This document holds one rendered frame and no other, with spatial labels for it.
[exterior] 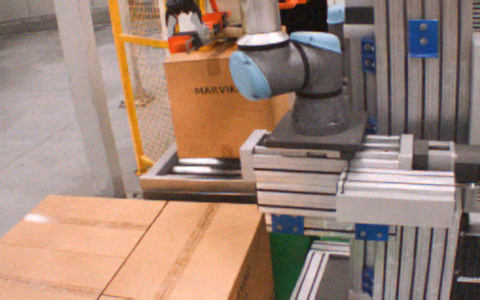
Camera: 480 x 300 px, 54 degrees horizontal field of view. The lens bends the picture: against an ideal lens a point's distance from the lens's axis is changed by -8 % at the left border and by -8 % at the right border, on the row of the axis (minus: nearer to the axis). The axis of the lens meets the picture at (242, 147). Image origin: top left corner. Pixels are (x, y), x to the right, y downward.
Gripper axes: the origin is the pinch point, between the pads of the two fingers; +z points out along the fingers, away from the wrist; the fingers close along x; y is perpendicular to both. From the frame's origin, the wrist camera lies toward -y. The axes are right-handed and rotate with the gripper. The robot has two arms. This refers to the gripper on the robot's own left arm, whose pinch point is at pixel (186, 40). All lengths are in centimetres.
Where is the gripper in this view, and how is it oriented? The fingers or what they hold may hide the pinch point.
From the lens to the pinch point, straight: 154.9
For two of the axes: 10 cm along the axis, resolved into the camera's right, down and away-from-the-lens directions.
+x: -9.8, 0.2, 2.1
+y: 1.8, -3.9, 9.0
